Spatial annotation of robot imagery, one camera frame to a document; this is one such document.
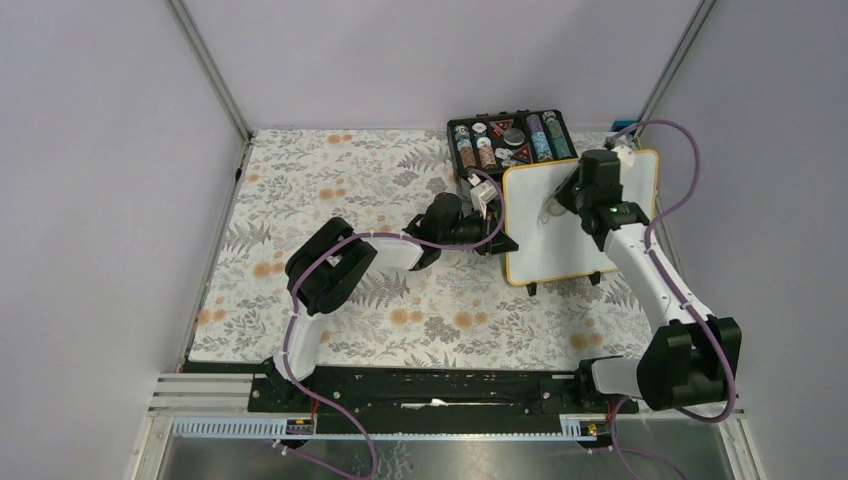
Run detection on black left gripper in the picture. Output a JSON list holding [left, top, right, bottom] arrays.
[[437, 205, 514, 256]]

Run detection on yellow framed whiteboard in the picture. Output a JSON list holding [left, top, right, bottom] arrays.
[[503, 150, 662, 289]]

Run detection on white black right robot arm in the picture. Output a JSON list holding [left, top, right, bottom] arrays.
[[553, 150, 742, 414]]

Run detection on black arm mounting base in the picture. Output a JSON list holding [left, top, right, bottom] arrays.
[[182, 360, 637, 439]]

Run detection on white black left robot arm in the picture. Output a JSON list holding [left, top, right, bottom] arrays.
[[271, 193, 519, 411]]

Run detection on blue clamp block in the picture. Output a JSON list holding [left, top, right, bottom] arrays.
[[610, 119, 638, 133]]

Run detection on black poker chip case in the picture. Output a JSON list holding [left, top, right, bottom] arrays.
[[446, 109, 577, 191]]

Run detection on floral patterned table mat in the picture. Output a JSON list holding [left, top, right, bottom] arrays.
[[188, 130, 652, 370]]

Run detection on grey round dealer button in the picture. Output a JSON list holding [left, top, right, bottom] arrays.
[[502, 128, 526, 147]]

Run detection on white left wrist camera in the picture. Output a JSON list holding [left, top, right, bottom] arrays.
[[469, 175, 499, 217]]

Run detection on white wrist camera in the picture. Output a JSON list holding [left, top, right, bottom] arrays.
[[469, 175, 499, 217], [605, 137, 636, 172]]

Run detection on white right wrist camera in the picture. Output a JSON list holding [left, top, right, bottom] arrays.
[[605, 137, 636, 172]]

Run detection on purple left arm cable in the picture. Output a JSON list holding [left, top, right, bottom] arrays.
[[274, 169, 506, 480]]

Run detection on right aluminium frame post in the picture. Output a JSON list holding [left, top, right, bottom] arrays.
[[639, 0, 718, 120]]

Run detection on aluminium frame post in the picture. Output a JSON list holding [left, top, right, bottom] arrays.
[[639, 0, 718, 120], [165, 0, 253, 142]]

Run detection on left aluminium frame post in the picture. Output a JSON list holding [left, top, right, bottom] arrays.
[[165, 0, 253, 142]]

